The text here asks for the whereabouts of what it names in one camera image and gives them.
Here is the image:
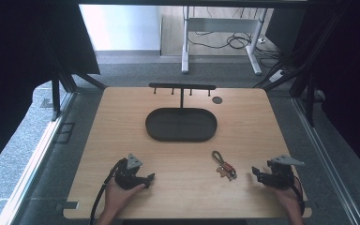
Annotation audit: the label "black key rack with tray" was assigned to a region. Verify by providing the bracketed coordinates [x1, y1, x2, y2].
[144, 82, 218, 143]

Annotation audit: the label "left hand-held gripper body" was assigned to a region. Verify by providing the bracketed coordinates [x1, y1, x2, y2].
[114, 153, 148, 191]

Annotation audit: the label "black curtain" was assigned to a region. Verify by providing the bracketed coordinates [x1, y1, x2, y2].
[0, 0, 101, 179]
[263, 0, 360, 184]

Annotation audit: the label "person's right hand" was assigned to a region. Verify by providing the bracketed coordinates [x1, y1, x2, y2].
[270, 179, 305, 218]

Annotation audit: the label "black floor cables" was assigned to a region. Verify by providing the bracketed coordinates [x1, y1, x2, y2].
[187, 7, 284, 68]

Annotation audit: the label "black metal stand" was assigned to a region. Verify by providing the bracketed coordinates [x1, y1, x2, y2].
[41, 46, 108, 122]
[252, 12, 326, 128]

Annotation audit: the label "white power strip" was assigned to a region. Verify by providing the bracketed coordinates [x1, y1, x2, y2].
[268, 69, 287, 83]

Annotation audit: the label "person's left hand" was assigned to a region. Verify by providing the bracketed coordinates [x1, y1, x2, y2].
[103, 182, 146, 218]

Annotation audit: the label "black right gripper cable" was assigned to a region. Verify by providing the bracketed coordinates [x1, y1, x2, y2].
[291, 173, 307, 217]

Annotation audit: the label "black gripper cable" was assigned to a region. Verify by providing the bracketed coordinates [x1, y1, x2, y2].
[291, 173, 307, 217]
[89, 158, 127, 225]

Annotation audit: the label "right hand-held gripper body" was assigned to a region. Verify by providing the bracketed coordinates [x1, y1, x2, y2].
[262, 154, 306, 190]

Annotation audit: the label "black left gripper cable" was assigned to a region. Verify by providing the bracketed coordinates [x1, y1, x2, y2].
[89, 158, 127, 225]

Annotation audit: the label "white desk frame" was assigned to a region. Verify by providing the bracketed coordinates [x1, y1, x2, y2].
[181, 6, 268, 76]

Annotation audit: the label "keychain with olive strap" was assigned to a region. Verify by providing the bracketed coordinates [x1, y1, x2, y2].
[211, 150, 238, 182]

